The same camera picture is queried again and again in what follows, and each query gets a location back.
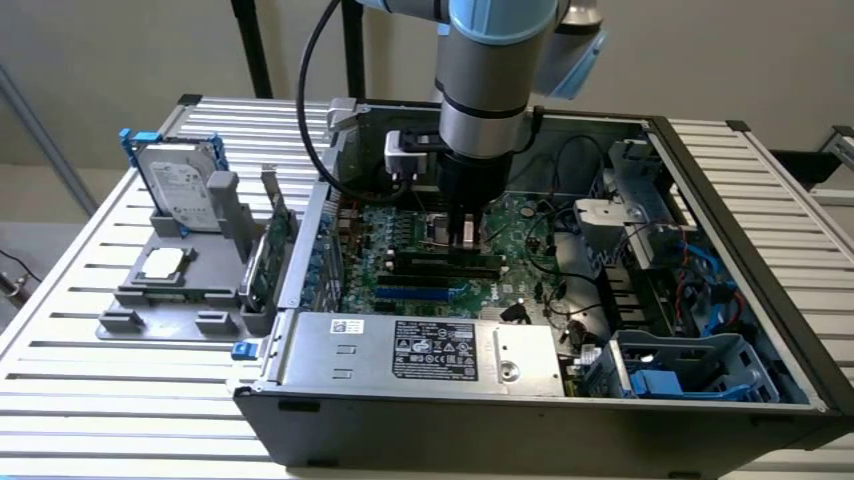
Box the grey disk bay cage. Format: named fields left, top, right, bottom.
left=571, top=139, right=699, bottom=271

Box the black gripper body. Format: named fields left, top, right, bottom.
left=436, top=151, right=515, bottom=217

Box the black open PC case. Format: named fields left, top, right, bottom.
left=225, top=97, right=854, bottom=470

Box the black stand pole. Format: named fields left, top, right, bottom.
left=229, top=0, right=275, bottom=99
left=340, top=0, right=367, bottom=101

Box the green motherboard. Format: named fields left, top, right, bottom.
left=300, top=188, right=602, bottom=326

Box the red wire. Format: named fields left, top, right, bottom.
left=670, top=259, right=747, bottom=333

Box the silver CPU chip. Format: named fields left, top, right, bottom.
left=141, top=247, right=184, bottom=278

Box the green RAM stick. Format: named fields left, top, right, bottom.
left=450, top=250, right=503, bottom=267

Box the blue data wire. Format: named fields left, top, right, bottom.
left=672, top=239, right=742, bottom=336

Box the silver power supply unit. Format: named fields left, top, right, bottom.
left=264, top=311, right=570, bottom=398

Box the grey parts rack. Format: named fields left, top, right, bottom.
left=96, top=171, right=279, bottom=343

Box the blue plastic disk bay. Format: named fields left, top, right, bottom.
left=606, top=328, right=782, bottom=402

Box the black RAM slot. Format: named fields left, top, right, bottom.
left=391, top=248, right=455, bottom=266
left=377, top=265, right=502, bottom=287

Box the green graphics card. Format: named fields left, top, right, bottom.
left=240, top=162, right=297, bottom=312

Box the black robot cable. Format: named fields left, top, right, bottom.
left=295, top=0, right=443, bottom=205

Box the CPU socket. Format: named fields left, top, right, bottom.
left=412, top=212, right=456, bottom=246

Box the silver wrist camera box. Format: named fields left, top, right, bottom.
left=383, top=129, right=430, bottom=187

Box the blue expansion slot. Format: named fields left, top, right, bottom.
left=373, top=285, right=470, bottom=304

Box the hard disk in blue bracket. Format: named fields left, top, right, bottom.
left=117, top=128, right=231, bottom=235

